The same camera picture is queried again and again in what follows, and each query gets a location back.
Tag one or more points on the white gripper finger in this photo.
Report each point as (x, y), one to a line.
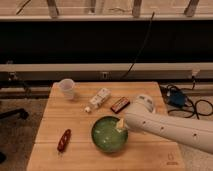
(120, 124)

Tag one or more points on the green ceramic bowl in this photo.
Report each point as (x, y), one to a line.
(106, 137)

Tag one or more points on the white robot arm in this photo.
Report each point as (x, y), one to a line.
(141, 115)

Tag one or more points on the brown chocolate bar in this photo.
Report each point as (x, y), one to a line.
(120, 105)

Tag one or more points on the red pocket knife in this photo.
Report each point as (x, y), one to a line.
(64, 140)

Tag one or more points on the blue power adapter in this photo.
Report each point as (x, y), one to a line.
(176, 98)

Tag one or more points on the clear plastic measuring cup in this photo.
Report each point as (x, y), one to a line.
(66, 86)

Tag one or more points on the black chair base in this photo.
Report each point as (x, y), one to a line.
(23, 114)

